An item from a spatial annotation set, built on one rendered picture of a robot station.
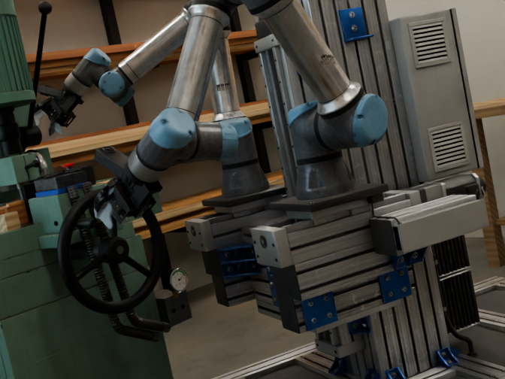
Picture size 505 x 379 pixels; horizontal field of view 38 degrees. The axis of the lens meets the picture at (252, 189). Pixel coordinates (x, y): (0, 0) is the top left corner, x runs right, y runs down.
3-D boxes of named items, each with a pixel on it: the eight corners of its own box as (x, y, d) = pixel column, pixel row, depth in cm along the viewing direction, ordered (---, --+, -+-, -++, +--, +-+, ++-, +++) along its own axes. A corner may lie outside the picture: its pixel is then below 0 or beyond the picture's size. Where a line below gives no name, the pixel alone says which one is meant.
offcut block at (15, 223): (7, 231, 171) (4, 214, 171) (0, 232, 173) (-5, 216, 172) (21, 227, 174) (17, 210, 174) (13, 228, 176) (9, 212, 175)
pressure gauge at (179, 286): (174, 301, 195) (167, 271, 194) (165, 301, 198) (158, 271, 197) (192, 294, 200) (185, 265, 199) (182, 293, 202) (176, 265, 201)
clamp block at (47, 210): (65, 233, 169) (55, 195, 169) (34, 235, 179) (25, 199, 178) (116, 218, 180) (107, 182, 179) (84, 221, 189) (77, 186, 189)
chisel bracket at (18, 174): (19, 189, 185) (10, 156, 184) (-8, 194, 195) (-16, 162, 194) (44, 183, 190) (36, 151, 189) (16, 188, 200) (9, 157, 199)
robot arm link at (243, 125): (222, 166, 223) (213, 122, 222) (219, 164, 236) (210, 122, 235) (261, 158, 224) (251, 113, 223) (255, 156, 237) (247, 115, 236)
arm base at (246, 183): (257, 186, 240) (251, 157, 239) (278, 186, 227) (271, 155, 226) (215, 197, 234) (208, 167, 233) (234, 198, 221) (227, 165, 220)
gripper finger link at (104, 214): (98, 241, 157) (115, 218, 151) (84, 219, 159) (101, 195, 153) (110, 238, 159) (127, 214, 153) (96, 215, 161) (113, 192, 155)
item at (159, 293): (171, 327, 197) (164, 298, 196) (143, 325, 205) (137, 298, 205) (194, 316, 203) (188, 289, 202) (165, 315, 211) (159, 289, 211)
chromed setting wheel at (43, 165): (46, 192, 204) (35, 147, 203) (23, 195, 212) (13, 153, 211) (55, 189, 206) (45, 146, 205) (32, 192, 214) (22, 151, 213)
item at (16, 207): (11, 227, 181) (7, 207, 181) (7, 227, 183) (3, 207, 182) (68, 211, 193) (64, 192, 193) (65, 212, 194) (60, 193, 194)
